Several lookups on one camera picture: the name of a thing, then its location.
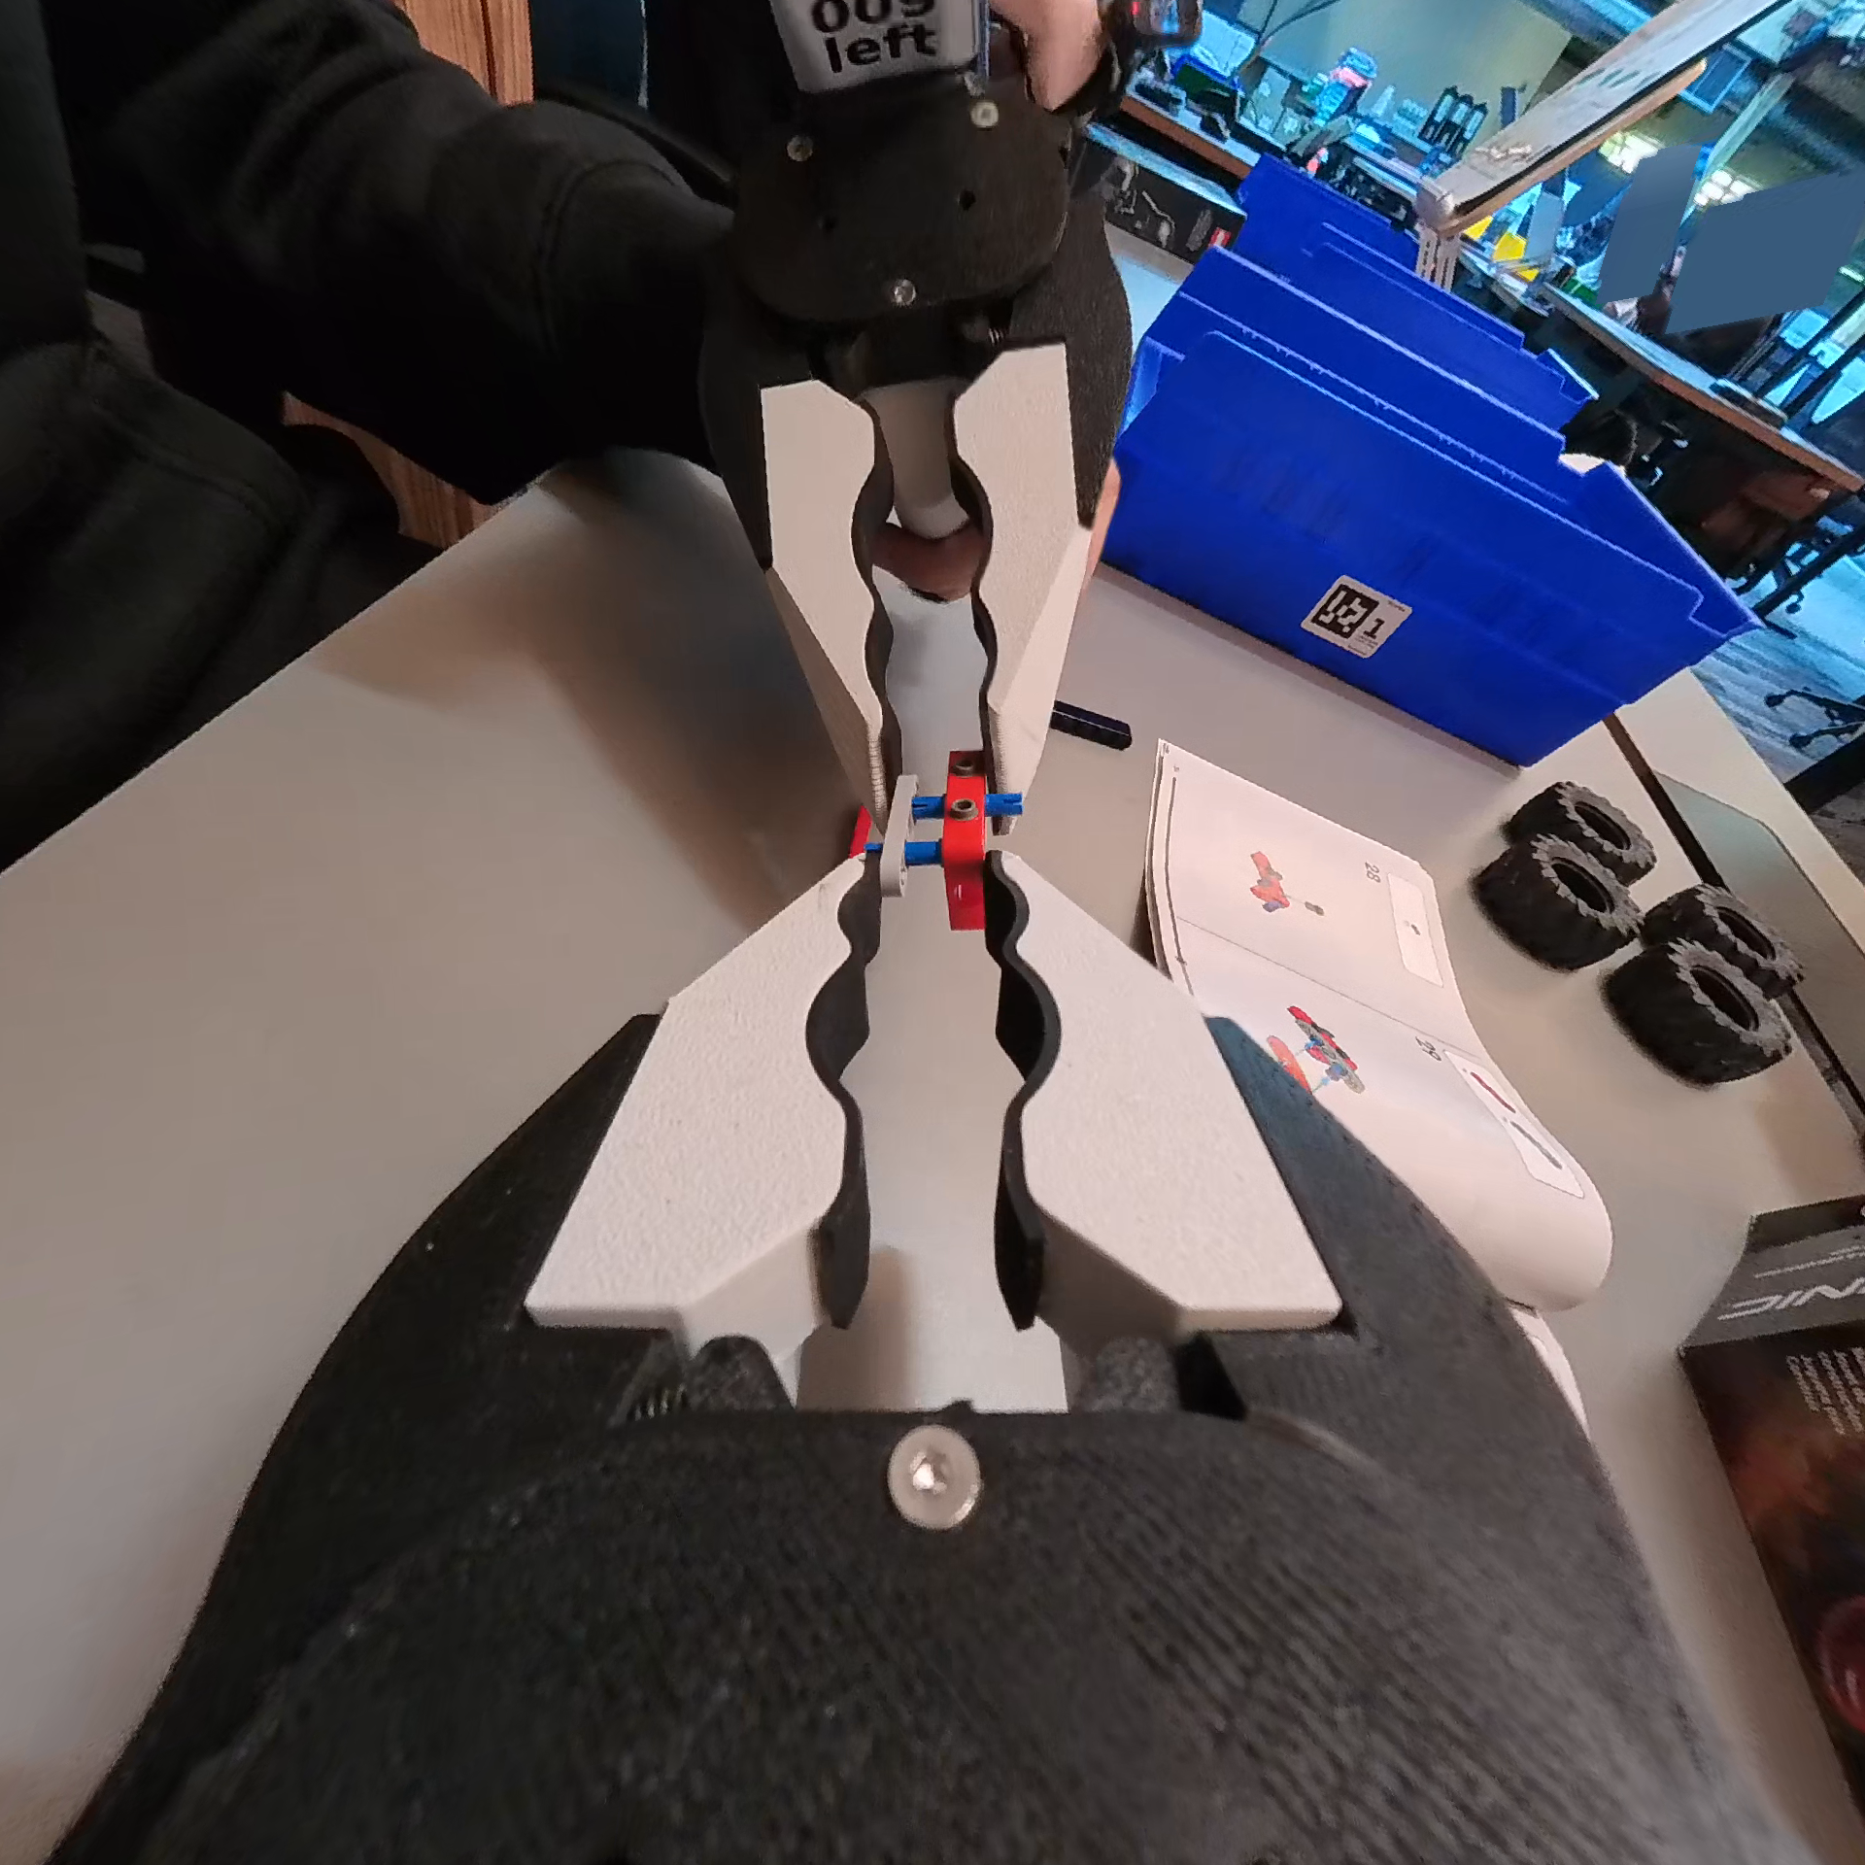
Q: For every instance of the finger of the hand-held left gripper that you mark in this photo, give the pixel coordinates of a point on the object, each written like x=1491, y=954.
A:
x=1041, y=495
x=807, y=495

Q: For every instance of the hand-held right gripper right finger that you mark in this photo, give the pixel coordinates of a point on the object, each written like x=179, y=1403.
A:
x=1165, y=1167

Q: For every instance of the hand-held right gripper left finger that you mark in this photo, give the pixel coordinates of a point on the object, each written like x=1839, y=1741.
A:
x=699, y=1167

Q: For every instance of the red blue white toy assembly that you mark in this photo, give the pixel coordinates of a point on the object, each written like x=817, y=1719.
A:
x=964, y=861

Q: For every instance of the person's left forearm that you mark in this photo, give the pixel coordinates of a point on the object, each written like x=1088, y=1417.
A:
x=438, y=220

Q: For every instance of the person's left hand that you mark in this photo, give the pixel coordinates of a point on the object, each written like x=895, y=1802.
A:
x=1049, y=50

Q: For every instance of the black toy beam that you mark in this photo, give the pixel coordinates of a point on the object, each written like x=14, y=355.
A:
x=1092, y=725

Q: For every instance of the black toy set box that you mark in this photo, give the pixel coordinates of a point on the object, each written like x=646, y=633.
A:
x=1165, y=205

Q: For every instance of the white instruction booklet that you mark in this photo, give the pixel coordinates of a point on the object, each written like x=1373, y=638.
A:
x=1311, y=934

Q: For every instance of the blue storage bin with tag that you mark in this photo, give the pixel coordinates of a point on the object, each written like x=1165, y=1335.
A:
x=1457, y=555

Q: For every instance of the background shelves with clutter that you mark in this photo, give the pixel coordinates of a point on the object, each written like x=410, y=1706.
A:
x=1355, y=103

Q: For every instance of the black toy tyres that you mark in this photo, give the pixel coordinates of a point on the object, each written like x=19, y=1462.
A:
x=1749, y=837

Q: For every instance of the tilted panel on stand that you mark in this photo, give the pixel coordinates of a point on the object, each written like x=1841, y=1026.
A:
x=1589, y=103

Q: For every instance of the wooden background table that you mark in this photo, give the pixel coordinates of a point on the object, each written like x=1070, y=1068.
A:
x=1720, y=395

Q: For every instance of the black printed box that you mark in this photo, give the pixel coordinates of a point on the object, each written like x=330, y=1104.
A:
x=1793, y=1457

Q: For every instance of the person's black hoodie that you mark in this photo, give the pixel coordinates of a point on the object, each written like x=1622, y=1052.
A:
x=116, y=583

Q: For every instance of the office chair base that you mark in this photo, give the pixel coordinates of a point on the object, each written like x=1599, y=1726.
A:
x=1814, y=707

